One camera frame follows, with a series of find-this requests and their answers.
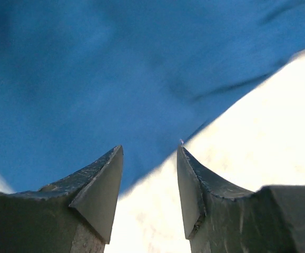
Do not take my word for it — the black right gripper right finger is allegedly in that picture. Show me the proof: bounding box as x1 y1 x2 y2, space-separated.
177 146 305 253

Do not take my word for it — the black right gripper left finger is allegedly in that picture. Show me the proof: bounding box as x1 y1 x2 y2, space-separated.
0 145 123 252

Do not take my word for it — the blue t shirt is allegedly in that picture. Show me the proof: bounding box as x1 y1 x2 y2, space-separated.
0 1 305 191

